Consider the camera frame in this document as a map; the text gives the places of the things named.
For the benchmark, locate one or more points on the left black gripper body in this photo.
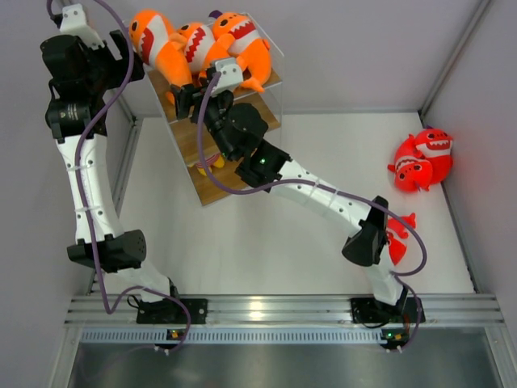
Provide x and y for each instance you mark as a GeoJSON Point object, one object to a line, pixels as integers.
{"type": "Point", "coordinates": [105, 73]}

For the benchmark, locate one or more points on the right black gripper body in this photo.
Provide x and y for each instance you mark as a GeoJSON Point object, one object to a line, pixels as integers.
{"type": "Point", "coordinates": [215, 113]}

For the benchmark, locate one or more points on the large orange shark plush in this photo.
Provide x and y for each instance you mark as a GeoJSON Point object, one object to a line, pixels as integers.
{"type": "Point", "coordinates": [201, 48]}

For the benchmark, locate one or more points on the red shark plush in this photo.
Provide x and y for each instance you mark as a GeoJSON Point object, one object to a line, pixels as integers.
{"type": "Point", "coordinates": [412, 171]}
{"type": "Point", "coordinates": [436, 147]}
{"type": "Point", "coordinates": [397, 234]}

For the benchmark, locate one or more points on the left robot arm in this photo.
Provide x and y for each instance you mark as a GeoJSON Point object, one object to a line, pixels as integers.
{"type": "Point", "coordinates": [81, 74]}

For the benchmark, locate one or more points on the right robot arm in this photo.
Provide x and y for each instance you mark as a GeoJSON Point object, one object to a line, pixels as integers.
{"type": "Point", "coordinates": [271, 169]}

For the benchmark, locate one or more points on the striped yellow-footed plush left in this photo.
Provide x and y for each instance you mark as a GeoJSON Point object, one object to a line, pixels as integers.
{"type": "Point", "coordinates": [215, 160]}

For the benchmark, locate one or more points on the red shark plush front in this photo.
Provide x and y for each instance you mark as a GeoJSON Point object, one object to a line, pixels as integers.
{"type": "Point", "coordinates": [397, 234]}

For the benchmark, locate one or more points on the white wire wooden shelf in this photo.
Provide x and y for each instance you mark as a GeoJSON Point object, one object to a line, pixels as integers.
{"type": "Point", "coordinates": [251, 116]}

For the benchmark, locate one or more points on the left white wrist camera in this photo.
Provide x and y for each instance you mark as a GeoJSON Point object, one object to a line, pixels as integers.
{"type": "Point", "coordinates": [73, 21]}

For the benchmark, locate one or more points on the aluminium mounting rail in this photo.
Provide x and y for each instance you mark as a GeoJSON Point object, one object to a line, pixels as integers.
{"type": "Point", "coordinates": [441, 310]}

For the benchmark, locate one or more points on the white slotted cable duct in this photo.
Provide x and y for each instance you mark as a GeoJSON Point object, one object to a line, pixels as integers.
{"type": "Point", "coordinates": [220, 335]}

